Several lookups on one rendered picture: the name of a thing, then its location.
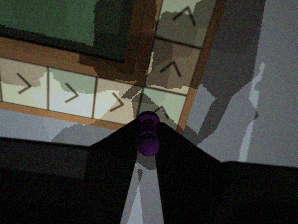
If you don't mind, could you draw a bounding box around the dark purple pawn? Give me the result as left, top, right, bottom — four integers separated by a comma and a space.
137, 111, 160, 157

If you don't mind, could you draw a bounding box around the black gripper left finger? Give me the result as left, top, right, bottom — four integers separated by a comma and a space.
0, 119, 141, 224

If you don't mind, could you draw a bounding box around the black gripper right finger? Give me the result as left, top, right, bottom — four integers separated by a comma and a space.
155, 122, 298, 224

